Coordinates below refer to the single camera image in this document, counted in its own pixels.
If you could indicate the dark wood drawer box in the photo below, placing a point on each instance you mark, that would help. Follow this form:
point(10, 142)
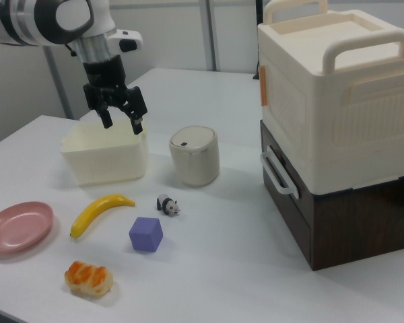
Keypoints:
point(350, 225)

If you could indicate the white plastic basket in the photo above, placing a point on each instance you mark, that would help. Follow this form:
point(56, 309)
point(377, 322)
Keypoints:
point(105, 158)

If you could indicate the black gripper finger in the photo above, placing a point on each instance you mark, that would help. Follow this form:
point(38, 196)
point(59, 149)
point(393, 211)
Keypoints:
point(102, 112)
point(137, 109)

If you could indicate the toy bread pastry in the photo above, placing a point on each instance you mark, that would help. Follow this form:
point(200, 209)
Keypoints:
point(88, 278)

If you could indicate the toy panda figure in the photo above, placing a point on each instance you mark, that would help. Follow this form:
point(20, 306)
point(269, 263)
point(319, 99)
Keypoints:
point(167, 204)

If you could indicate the pink oval plate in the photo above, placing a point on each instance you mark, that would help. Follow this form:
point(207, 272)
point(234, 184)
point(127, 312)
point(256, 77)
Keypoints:
point(18, 226)

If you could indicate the yellow toy banana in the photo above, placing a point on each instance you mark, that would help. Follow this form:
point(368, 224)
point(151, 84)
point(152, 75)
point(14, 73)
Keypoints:
point(94, 212)

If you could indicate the cream plastic storage box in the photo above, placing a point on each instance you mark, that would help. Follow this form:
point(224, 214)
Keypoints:
point(336, 97)

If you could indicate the purple cube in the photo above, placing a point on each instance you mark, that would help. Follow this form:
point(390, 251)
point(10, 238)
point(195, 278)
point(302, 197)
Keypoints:
point(145, 234)

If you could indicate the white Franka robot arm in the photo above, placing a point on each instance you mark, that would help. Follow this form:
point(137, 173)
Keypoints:
point(50, 20)

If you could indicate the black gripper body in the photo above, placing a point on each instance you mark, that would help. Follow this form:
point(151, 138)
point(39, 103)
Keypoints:
point(105, 75)

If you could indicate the cream mini trash can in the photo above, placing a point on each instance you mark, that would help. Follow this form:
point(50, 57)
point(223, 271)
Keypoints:
point(195, 156)

